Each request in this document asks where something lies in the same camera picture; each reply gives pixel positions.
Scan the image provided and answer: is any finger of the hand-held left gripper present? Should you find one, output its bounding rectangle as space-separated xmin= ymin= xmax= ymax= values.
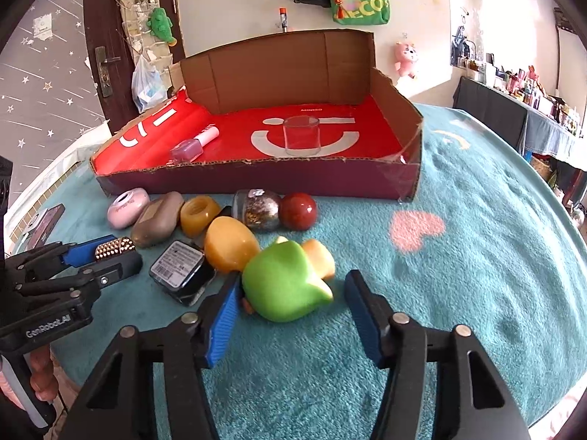
xmin=18 ymin=250 xmax=144 ymax=303
xmin=7 ymin=238 xmax=100 ymax=286

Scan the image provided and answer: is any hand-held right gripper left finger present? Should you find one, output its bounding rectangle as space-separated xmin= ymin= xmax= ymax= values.
xmin=55 ymin=271 xmax=244 ymax=440

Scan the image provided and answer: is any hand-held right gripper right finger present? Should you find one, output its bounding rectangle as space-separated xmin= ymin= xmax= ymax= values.
xmin=344 ymin=269 xmax=535 ymax=440

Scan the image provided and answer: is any gold studded black case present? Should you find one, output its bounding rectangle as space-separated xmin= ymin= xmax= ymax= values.
xmin=94 ymin=236 xmax=137 ymax=263

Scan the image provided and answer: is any black square compact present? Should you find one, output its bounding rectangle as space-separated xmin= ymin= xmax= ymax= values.
xmin=149 ymin=239 xmax=216 ymax=307

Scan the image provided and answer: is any pink round case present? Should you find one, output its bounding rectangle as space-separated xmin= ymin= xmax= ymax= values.
xmin=107 ymin=188 xmax=150 ymax=229

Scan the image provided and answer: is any brown rounded square case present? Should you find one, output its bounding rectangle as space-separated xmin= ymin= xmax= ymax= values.
xmin=131 ymin=191 xmax=185 ymax=248

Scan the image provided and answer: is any green rubber toy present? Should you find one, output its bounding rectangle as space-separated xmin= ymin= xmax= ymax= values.
xmin=241 ymin=237 xmax=335 ymax=322

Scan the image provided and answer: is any orange egg-shaped stone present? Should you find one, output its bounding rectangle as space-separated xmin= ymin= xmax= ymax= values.
xmin=204 ymin=216 xmax=261 ymax=273

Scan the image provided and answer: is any cardboard box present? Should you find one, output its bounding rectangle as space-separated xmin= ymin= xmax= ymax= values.
xmin=89 ymin=28 xmax=423 ymax=202

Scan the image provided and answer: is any person's left hand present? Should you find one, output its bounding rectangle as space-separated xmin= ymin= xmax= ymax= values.
xmin=28 ymin=344 xmax=58 ymax=402

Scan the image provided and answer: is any smartphone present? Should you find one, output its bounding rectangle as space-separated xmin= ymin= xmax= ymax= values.
xmin=25 ymin=204 xmax=66 ymax=250

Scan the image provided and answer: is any pale yellow resin piece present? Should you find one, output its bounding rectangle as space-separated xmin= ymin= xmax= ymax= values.
xmin=303 ymin=239 xmax=336 ymax=281

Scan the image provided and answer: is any teal plush blanket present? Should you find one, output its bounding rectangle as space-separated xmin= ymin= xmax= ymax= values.
xmin=9 ymin=103 xmax=587 ymax=440

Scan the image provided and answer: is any dark red ball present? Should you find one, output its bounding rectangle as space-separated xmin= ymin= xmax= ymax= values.
xmin=280 ymin=192 xmax=318 ymax=231

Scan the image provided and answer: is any star-print dark panel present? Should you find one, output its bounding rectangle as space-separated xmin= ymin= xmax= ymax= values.
xmin=0 ymin=0 xmax=111 ymax=202

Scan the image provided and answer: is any translucent plastic bag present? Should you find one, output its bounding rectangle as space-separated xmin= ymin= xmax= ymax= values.
xmin=131 ymin=57 xmax=168 ymax=113

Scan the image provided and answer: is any clear hanging pocket organizer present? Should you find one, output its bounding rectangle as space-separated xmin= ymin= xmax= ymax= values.
xmin=112 ymin=0 xmax=175 ymax=102

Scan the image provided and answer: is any dark brown door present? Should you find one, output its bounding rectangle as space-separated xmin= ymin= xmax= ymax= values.
xmin=83 ymin=0 xmax=186 ymax=133

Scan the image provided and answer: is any green plush toy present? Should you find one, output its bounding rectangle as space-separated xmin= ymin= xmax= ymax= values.
xmin=147 ymin=7 xmax=177 ymax=47

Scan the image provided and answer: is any table with dark cloth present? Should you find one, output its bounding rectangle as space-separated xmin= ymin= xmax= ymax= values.
xmin=453 ymin=76 xmax=587 ymax=170

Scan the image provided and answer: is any pink pig plush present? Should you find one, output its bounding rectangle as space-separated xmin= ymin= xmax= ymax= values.
xmin=394 ymin=41 xmax=422 ymax=78

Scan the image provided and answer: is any row of cosmetics bottles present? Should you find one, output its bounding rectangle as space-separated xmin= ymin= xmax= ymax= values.
xmin=452 ymin=55 xmax=583 ymax=136

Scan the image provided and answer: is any amber resin ring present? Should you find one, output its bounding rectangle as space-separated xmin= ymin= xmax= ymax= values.
xmin=180 ymin=195 xmax=222 ymax=238

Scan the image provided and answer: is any metal door handle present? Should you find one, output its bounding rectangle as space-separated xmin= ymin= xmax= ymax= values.
xmin=95 ymin=47 xmax=121 ymax=98

